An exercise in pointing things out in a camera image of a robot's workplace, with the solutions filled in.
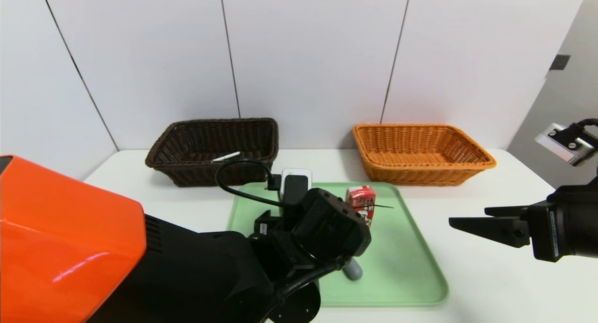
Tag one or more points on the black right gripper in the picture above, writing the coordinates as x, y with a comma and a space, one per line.
544, 231

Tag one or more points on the orange wicker basket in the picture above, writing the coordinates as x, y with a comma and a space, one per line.
420, 175

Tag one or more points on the white pen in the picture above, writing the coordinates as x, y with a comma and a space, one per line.
226, 156

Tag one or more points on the dark square wall fixture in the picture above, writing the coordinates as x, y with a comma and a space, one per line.
560, 62

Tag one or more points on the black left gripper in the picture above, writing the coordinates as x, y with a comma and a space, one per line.
264, 224

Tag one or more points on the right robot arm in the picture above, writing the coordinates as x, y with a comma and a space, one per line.
584, 229

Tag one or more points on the red cartoon milk carton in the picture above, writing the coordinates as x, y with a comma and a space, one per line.
362, 197

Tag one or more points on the light green plastic tray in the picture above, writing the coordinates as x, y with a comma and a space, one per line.
402, 267

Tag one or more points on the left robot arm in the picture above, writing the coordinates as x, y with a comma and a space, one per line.
70, 243

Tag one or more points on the dark brown wicker basket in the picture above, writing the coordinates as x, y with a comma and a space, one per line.
196, 173

